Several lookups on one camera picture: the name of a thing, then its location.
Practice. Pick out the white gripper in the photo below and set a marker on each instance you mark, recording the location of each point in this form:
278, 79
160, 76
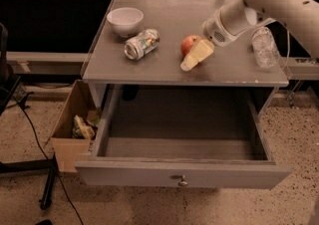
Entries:
214, 31

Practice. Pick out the red apple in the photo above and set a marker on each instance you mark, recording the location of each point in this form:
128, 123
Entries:
187, 44

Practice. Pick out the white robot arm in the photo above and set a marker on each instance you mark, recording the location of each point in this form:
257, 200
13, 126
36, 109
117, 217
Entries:
299, 17

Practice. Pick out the open grey top drawer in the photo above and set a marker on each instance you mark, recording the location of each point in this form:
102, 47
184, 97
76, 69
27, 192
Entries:
210, 135

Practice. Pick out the metal drawer knob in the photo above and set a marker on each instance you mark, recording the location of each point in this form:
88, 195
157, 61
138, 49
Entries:
181, 180

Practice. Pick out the clear plastic bottle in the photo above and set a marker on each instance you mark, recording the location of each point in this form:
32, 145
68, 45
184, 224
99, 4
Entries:
264, 48

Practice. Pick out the crushed soda can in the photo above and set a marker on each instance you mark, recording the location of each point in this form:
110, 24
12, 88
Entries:
141, 44

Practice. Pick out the white ceramic bowl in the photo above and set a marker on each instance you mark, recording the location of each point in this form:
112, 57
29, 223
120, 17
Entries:
126, 21

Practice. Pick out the snack bags in box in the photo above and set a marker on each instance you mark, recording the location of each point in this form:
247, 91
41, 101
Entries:
85, 127

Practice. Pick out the cardboard box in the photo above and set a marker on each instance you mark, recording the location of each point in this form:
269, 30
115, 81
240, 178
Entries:
69, 148

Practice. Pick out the black stand base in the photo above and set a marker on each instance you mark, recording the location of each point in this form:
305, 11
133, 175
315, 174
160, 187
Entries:
9, 82

